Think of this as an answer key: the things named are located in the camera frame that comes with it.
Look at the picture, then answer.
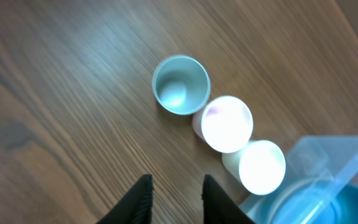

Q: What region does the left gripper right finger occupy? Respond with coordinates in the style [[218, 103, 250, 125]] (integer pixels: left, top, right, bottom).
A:
[[201, 174, 255, 224]]

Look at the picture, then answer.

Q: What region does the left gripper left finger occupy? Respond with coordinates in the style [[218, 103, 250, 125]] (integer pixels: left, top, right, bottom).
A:
[[97, 174, 154, 224]]

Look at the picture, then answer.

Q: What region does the cream cup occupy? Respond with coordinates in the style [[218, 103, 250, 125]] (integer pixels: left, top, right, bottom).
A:
[[222, 140, 286, 195]]

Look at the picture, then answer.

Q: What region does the pink cup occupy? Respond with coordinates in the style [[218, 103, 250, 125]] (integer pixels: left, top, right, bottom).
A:
[[192, 95, 254, 153]]

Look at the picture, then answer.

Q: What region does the light blue bowl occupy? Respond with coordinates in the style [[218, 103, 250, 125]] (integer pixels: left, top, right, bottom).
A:
[[267, 179, 336, 223]]

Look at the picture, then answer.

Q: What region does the clear plastic storage container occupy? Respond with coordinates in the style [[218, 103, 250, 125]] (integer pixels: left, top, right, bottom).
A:
[[239, 135, 358, 223]]

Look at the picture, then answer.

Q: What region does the grey cup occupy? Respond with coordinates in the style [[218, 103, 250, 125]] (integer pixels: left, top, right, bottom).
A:
[[152, 55, 211, 116]]

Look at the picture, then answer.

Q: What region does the dark blue bowl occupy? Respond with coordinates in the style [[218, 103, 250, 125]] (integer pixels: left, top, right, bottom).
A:
[[334, 184, 358, 224]]

